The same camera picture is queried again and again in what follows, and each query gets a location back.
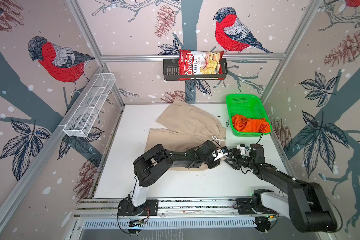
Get red cassava chips bag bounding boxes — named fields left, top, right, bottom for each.
left=178, top=50, right=224, bottom=75

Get white wire mesh shelf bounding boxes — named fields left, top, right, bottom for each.
left=63, top=73, right=116, bottom=138

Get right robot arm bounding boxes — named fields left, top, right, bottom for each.
left=223, top=144, right=338, bottom=233

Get left controller board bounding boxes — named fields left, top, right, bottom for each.
left=127, top=219, right=146, bottom=234

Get beige shorts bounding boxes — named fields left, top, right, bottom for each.
left=144, top=98, right=227, bottom=172

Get black wall basket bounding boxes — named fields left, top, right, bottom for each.
left=163, top=59, right=228, bottom=81

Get controller board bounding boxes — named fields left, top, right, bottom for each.
left=127, top=219, right=146, bottom=234
left=254, top=216, right=278, bottom=234

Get green plastic basket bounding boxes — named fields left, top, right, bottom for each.
left=226, top=94, right=272, bottom=137

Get orange shorts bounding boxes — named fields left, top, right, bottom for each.
left=232, top=115, right=271, bottom=134

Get right controller board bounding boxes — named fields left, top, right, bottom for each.
left=254, top=216, right=278, bottom=234

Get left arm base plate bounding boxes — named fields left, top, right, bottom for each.
left=118, top=198, right=159, bottom=217

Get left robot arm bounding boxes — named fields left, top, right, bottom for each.
left=129, top=140, right=228, bottom=208

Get aluminium mounting rail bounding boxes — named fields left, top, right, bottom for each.
left=73, top=195, right=322, bottom=219

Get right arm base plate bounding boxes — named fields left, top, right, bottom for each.
left=233, top=198, right=278, bottom=215

